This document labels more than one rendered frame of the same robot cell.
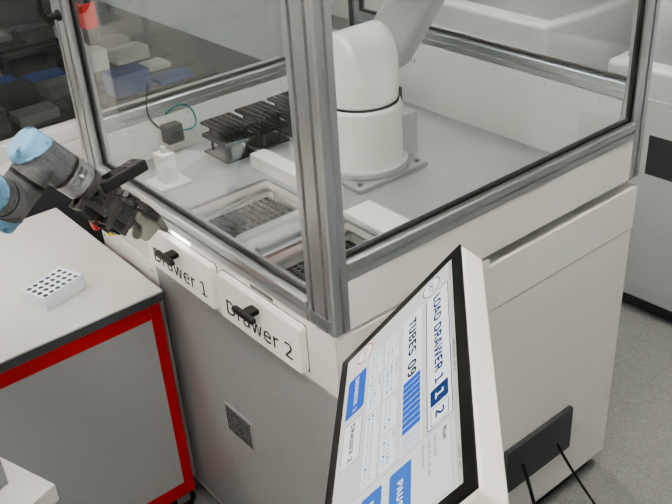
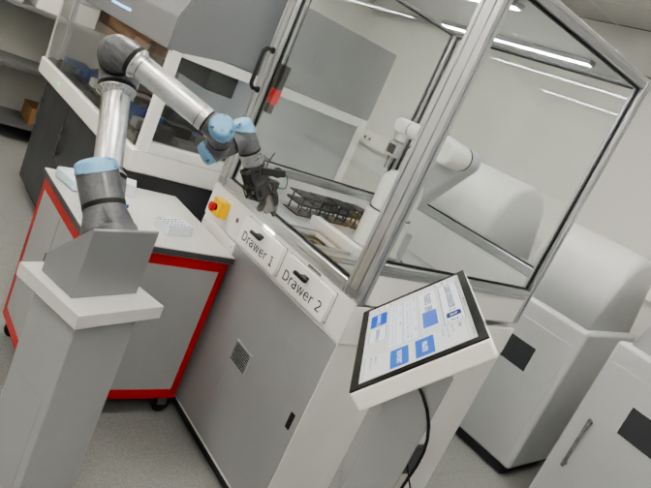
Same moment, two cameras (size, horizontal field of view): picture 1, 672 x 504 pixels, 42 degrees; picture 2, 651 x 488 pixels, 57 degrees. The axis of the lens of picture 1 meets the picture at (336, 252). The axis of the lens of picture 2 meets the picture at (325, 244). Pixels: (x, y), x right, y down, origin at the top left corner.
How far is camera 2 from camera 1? 0.67 m
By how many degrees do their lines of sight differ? 17
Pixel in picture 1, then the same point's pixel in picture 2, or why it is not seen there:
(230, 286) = (294, 261)
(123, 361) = (190, 288)
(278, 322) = (320, 288)
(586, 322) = (455, 395)
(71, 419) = not seen: hidden behind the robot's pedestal
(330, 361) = (345, 318)
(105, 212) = (256, 184)
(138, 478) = (150, 368)
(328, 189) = (401, 216)
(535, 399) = not seen: hidden behind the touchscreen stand
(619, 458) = not seen: outside the picture
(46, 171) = (245, 142)
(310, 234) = (374, 239)
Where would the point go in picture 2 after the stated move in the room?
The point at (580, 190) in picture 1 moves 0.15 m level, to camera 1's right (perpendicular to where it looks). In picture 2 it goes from (491, 310) to (525, 324)
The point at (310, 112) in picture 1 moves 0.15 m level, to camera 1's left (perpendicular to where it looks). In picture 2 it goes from (414, 171) to (367, 151)
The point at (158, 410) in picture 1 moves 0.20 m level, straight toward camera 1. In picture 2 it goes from (187, 331) to (188, 357)
